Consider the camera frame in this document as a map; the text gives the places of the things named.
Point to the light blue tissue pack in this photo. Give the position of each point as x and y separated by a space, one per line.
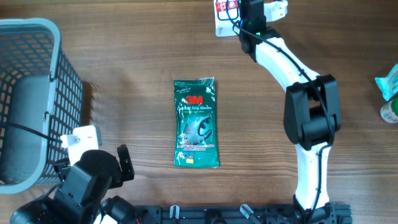
388 84

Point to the grey plastic basket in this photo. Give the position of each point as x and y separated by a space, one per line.
41 100

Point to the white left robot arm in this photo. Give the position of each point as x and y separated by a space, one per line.
77 199

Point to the green lid jar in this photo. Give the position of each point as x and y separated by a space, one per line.
388 112

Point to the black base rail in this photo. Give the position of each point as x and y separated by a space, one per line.
277 213

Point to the white barcode scanner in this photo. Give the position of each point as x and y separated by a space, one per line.
223 25

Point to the red coffee stick sachet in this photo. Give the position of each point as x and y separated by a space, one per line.
223 6

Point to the green 3M gloves packet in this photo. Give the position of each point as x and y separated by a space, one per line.
196 143

